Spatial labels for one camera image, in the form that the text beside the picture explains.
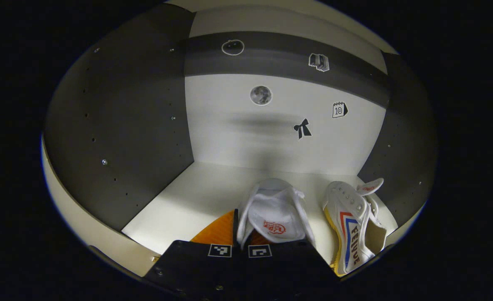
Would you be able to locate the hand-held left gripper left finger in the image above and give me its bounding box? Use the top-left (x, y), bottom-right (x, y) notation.
top-left (144, 208), bottom-right (242, 295)

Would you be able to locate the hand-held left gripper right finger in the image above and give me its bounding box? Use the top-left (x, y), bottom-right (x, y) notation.
top-left (240, 232), bottom-right (343, 295)

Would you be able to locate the white shoe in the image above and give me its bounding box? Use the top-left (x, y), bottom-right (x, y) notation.
top-left (236, 178), bottom-right (317, 251)
top-left (322, 178), bottom-right (388, 276)

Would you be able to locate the grey shoe cabinet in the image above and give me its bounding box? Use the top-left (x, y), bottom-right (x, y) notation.
top-left (41, 0), bottom-right (439, 278)

